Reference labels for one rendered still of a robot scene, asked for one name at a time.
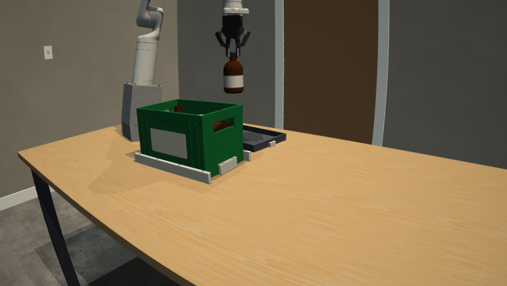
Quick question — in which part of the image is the brown glass bottle with blue cap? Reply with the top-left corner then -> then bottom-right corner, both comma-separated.
223,52 -> 244,94

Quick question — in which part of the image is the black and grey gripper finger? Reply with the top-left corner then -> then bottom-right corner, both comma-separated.
235,30 -> 251,58
215,30 -> 232,58

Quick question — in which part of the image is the green plastic crate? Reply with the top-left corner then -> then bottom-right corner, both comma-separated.
138,99 -> 244,178

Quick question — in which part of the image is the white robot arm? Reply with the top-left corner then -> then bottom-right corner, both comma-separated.
132,0 -> 249,86

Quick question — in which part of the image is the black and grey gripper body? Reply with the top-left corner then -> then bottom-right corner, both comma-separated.
221,15 -> 244,39

